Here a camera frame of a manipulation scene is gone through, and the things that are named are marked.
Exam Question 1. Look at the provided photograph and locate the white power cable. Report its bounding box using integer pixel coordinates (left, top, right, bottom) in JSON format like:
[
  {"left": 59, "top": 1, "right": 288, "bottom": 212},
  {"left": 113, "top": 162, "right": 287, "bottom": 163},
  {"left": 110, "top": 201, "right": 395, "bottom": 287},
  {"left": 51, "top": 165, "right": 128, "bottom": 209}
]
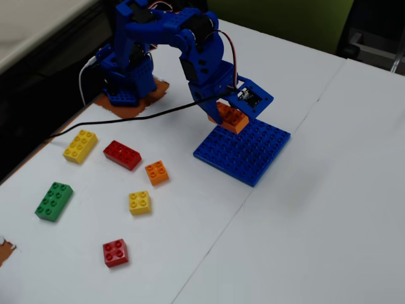
[{"left": 78, "top": 56, "right": 97, "bottom": 106}]

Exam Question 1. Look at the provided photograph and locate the red 2x4 brick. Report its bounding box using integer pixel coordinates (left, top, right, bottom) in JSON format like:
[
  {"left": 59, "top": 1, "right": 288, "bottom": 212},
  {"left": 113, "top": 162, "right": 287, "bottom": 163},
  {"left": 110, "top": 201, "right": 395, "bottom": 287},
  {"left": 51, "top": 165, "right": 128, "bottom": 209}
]
[{"left": 103, "top": 140, "right": 142, "bottom": 172}]

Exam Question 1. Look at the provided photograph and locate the black camera board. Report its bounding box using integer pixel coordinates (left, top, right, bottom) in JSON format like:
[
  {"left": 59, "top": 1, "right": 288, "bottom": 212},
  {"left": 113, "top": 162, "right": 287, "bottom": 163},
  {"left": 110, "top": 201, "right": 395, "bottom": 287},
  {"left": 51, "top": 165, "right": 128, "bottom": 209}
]
[{"left": 239, "top": 88, "right": 264, "bottom": 108}]

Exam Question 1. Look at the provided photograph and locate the green 2x4 brick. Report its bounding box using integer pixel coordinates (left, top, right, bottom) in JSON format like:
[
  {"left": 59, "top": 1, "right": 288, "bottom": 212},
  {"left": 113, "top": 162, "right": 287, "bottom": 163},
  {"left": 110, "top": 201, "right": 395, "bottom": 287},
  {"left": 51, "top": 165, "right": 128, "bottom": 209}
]
[{"left": 34, "top": 181, "right": 74, "bottom": 223}]

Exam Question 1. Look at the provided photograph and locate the red 2x2 brick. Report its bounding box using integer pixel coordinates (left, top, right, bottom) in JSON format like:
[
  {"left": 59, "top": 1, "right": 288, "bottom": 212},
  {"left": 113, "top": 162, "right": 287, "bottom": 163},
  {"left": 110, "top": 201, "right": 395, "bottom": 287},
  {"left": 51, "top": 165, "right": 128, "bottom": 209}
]
[{"left": 102, "top": 238, "right": 130, "bottom": 269}]

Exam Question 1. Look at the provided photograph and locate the black camera cable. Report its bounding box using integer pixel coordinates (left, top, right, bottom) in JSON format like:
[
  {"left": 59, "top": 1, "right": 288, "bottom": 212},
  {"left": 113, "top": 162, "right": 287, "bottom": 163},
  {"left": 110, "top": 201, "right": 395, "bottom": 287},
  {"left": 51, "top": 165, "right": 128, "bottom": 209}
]
[{"left": 47, "top": 90, "right": 241, "bottom": 140}]

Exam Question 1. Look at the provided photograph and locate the yellow 2x2 brick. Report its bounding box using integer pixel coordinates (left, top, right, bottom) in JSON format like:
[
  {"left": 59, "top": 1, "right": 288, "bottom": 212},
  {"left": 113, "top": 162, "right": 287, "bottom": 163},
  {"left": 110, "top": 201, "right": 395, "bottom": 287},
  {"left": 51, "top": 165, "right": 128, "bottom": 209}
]
[{"left": 128, "top": 190, "right": 153, "bottom": 217}]

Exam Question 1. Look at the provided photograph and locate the brown torn paper patch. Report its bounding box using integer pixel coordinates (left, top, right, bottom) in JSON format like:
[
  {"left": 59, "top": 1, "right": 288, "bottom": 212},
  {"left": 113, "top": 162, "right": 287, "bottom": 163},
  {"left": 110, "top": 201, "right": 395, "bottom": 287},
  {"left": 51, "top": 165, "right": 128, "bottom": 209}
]
[{"left": 94, "top": 75, "right": 170, "bottom": 120}]

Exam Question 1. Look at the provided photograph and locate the blue 8x8 stud plate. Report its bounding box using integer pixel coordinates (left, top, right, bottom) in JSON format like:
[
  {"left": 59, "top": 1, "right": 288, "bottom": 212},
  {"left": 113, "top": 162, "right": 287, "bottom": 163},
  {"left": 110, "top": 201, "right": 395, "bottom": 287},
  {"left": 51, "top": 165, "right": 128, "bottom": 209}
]
[{"left": 192, "top": 118, "right": 292, "bottom": 188}]

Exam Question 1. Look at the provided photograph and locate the red white servo wire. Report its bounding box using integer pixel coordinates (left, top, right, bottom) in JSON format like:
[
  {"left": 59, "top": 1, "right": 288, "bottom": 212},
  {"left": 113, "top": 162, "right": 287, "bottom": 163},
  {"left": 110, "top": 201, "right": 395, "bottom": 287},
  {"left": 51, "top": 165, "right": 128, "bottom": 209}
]
[{"left": 147, "top": 1, "right": 178, "bottom": 15}]

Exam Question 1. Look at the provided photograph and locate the white side desk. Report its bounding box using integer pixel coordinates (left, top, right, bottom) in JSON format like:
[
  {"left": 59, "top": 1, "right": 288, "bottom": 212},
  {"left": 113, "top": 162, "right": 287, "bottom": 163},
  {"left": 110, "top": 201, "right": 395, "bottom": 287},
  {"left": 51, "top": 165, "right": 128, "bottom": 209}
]
[{"left": 0, "top": 0, "right": 94, "bottom": 75}]

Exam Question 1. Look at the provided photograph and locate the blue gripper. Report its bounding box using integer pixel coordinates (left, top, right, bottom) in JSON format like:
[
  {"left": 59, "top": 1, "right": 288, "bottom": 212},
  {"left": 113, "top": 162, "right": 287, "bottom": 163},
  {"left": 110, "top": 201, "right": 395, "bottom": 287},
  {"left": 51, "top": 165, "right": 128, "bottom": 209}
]
[{"left": 178, "top": 52, "right": 239, "bottom": 125}]

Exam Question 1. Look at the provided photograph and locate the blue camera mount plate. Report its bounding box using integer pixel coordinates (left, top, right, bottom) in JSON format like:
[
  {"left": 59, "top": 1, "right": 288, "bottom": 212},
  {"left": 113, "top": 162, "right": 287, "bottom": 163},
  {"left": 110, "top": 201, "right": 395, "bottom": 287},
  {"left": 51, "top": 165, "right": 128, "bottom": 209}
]
[{"left": 225, "top": 75, "right": 275, "bottom": 121}]

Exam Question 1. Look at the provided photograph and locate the orange 2x4 brick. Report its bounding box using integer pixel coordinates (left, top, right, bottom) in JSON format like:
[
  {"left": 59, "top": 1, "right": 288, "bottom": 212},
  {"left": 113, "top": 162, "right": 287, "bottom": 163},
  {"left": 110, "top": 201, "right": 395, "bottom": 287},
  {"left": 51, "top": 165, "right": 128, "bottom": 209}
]
[{"left": 207, "top": 101, "right": 250, "bottom": 136}]

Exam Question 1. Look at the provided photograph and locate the yellow 2x4 brick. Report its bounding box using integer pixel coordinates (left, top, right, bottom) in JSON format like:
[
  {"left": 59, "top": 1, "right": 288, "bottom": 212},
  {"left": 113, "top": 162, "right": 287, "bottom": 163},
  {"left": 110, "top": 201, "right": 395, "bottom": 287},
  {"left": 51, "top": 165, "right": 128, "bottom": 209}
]
[{"left": 62, "top": 129, "right": 99, "bottom": 165}]

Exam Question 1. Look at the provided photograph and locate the red black servo wire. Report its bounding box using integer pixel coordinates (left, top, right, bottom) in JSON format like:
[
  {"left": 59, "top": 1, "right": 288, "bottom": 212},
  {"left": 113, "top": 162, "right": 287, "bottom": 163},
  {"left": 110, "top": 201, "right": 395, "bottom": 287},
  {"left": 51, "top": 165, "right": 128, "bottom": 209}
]
[{"left": 218, "top": 30, "right": 240, "bottom": 91}]

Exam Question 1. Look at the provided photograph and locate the orange 2x2 brick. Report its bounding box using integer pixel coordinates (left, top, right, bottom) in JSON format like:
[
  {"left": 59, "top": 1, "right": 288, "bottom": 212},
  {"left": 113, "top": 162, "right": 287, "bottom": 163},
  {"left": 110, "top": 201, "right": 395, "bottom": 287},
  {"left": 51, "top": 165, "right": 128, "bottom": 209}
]
[{"left": 144, "top": 160, "right": 170, "bottom": 187}]

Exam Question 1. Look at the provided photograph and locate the green black office chair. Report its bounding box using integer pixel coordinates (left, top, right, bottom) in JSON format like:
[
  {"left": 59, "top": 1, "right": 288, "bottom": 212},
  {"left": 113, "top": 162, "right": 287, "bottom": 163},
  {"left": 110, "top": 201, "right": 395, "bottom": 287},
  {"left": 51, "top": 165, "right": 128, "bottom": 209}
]
[{"left": 207, "top": 0, "right": 354, "bottom": 55}]

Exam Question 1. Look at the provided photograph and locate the black grey chair frame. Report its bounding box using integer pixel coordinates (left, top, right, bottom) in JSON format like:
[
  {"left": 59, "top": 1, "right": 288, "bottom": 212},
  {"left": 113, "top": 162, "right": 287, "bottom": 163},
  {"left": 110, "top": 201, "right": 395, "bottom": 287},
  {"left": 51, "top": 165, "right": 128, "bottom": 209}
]
[{"left": 335, "top": 0, "right": 405, "bottom": 75}]

